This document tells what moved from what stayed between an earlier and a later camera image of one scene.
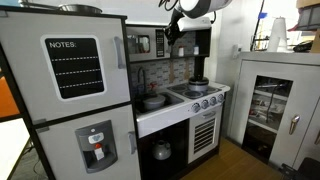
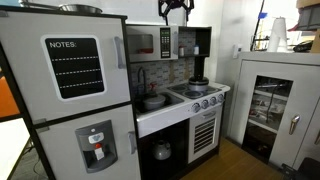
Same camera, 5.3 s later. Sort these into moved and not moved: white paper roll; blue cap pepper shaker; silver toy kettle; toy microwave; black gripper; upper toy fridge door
Moved: black gripper; toy microwave
Not moved: upper toy fridge door; white paper roll; blue cap pepper shaker; silver toy kettle
